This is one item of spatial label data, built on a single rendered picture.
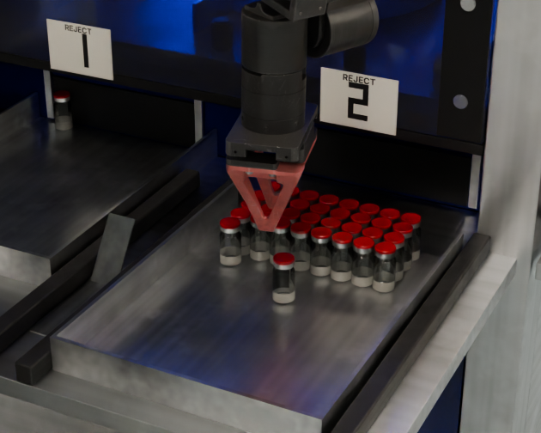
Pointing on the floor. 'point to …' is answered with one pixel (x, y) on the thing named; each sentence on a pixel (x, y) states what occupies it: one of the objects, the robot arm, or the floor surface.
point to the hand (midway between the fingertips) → (271, 211)
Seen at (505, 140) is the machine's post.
